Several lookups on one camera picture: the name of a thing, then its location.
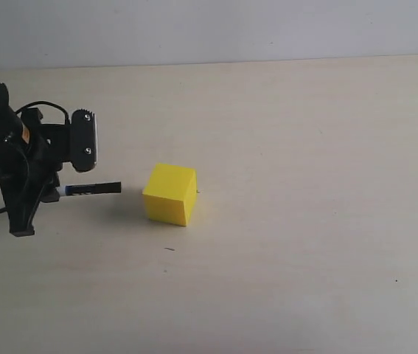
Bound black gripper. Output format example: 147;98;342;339
0;108;71;236

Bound black and white marker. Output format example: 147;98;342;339
57;181;122;196

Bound yellow cube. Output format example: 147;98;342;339
142;163;198;226

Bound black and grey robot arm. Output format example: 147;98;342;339
0;82;75;237

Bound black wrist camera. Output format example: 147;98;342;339
70;109;97;173

